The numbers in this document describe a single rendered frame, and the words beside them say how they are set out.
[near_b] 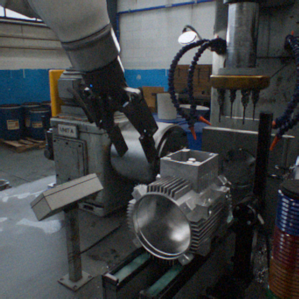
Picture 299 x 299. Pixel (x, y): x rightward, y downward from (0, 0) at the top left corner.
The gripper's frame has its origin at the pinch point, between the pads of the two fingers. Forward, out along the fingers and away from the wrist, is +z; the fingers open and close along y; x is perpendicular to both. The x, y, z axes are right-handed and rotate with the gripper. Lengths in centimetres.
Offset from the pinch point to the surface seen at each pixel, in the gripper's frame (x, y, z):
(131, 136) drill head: -24.5, 26.3, 21.8
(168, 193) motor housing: 3.6, -8.2, 8.6
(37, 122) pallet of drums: -202, 428, 200
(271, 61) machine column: -65, -10, 16
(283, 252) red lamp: 15.9, -34.9, -3.0
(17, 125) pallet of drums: -184, 461, 197
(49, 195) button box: 15.4, 16.0, 4.5
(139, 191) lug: 4.6, -0.9, 9.5
